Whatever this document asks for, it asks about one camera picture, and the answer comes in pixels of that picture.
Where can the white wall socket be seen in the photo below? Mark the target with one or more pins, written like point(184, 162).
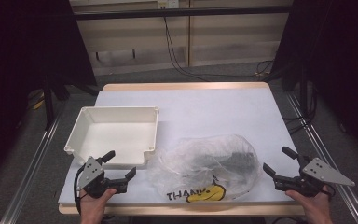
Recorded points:
point(167, 3)

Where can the black metal stand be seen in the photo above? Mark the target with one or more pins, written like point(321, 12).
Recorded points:
point(48, 105)

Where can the black horizontal metal bar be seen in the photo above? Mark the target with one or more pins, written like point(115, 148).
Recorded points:
point(180, 12)

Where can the metal floor rail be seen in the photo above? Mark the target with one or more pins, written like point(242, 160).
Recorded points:
point(32, 168)
point(332, 155)

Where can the person's left hand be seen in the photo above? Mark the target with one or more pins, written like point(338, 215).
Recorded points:
point(94, 208)

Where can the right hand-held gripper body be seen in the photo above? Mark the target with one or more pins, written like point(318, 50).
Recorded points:
point(320, 172)

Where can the person's right hand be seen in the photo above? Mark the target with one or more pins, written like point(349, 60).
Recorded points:
point(317, 208)

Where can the dark curtain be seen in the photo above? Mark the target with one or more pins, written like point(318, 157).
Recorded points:
point(341, 62)
point(18, 62)

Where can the white table mat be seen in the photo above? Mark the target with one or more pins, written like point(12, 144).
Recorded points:
point(214, 115)

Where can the small yellow item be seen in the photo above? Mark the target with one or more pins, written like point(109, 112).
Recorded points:
point(39, 104)

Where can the black rectangular box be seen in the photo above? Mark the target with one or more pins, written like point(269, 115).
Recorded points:
point(236, 160)

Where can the white plastic tray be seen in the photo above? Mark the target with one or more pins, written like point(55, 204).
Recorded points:
point(115, 140)

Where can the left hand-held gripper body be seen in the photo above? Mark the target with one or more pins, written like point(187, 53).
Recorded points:
point(90, 174)

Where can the clear plastic bag yellow smiley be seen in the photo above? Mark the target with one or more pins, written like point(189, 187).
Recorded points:
point(180, 174)

